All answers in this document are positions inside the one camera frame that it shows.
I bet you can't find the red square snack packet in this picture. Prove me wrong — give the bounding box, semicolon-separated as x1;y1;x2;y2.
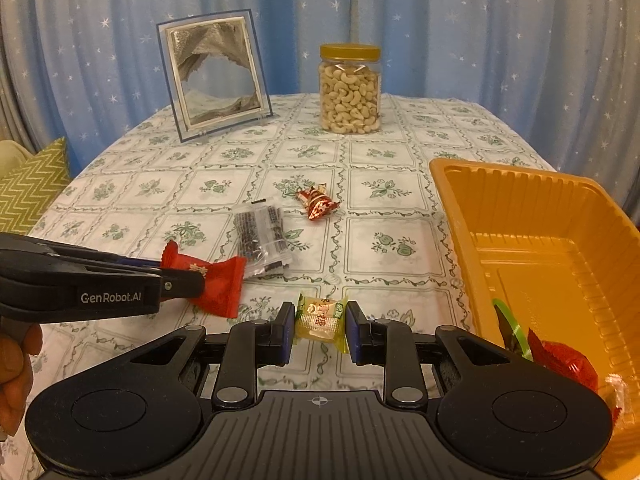
160;240;246;318

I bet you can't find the yellow red candy packet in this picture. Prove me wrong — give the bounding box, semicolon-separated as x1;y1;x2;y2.
294;294;348;353

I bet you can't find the clear black snack packet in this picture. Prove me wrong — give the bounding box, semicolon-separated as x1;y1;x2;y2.
233;197;293;278

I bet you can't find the green white snack bag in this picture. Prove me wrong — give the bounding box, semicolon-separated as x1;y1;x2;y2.
491;298;632;426

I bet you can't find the small red foil candy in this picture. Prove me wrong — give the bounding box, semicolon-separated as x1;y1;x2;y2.
296;183;340;221

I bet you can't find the red snack bag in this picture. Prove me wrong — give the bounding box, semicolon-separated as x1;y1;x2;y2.
527;330;599;392

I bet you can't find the person left hand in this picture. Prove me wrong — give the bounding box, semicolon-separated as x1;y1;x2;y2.
0;324;42;436

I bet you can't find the green zigzag cushion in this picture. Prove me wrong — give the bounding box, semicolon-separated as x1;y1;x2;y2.
0;138;70;235

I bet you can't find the floral white tablecloth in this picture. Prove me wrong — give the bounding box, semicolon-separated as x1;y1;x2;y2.
0;91;559;480

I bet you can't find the orange plastic tray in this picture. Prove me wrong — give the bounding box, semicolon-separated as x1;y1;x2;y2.
430;158;639;479

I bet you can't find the blue framed sand picture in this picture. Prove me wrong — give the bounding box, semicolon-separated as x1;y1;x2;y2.
157;9;272;142

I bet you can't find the cashew jar gold lid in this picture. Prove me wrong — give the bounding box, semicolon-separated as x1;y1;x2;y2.
318;44;382;134

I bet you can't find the blue star curtain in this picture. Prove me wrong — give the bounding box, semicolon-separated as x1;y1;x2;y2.
1;0;639;217

